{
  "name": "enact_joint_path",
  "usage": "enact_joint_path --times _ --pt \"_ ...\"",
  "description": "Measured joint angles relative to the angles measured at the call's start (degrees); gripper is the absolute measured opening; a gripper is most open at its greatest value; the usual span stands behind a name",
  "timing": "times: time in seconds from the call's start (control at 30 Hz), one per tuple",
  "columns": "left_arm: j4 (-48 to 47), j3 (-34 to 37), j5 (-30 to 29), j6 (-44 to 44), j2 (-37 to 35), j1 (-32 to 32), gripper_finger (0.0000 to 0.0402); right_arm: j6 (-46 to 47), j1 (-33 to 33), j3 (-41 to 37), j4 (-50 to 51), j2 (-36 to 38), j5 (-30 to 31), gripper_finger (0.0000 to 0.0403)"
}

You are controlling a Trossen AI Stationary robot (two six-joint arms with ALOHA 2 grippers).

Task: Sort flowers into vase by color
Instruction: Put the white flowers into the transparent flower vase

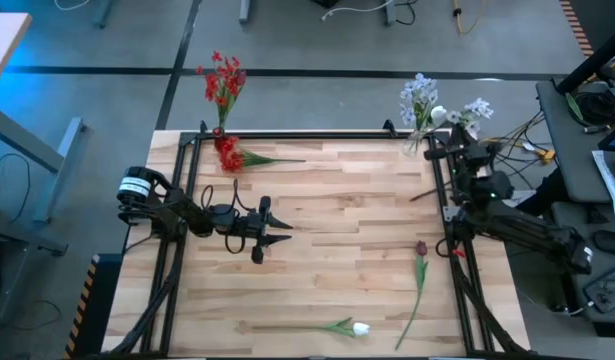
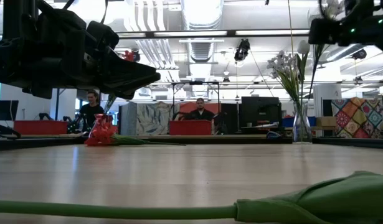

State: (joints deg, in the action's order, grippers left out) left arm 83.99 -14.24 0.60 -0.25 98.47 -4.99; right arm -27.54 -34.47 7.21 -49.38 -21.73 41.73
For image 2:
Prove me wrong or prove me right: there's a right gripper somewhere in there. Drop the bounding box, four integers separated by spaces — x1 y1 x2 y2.
308 0 374 48

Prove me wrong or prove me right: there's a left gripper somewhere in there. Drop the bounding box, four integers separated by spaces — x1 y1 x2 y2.
22 2 161 100

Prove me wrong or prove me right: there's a green foreground flower stem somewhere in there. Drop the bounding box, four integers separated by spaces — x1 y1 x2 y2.
0 170 383 224

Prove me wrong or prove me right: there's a red glass vase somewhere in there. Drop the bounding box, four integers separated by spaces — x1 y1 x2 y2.
87 113 115 139

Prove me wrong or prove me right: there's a clear glass vase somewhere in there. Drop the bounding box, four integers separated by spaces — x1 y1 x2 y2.
292 100 313 144

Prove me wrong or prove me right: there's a grey leaf-print panel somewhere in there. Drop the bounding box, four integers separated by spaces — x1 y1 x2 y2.
120 101 181 136

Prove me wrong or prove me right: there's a person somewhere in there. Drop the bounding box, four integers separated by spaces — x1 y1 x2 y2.
187 97 215 121
78 90 105 131

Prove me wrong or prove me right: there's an orange-red partition panel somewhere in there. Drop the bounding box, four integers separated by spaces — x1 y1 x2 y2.
179 102 220 122

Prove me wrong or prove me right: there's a red plastic bin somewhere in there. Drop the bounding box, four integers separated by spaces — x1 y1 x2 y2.
13 120 69 136
169 119 213 136

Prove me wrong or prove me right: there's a brown cardboard box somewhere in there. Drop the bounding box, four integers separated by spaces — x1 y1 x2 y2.
315 116 337 127

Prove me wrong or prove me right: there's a colourful patchwork quilt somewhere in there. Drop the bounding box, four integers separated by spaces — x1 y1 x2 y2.
331 97 383 139

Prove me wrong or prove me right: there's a blue plastic bin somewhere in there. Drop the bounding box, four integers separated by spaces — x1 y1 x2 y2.
281 116 317 128

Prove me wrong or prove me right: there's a large black computer monitor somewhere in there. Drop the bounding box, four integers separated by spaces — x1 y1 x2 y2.
240 96 281 127

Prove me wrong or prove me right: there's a narrow black computer monitor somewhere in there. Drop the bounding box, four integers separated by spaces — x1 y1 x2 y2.
220 103 241 128

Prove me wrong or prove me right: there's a black background rig frame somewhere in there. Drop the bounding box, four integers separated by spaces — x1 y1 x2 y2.
55 81 222 121

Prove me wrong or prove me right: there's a silver ventilation duct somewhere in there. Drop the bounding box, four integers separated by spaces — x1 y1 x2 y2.
180 0 225 65

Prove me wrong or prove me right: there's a black aluminium table frame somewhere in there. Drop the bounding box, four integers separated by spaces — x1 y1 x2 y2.
0 134 383 152

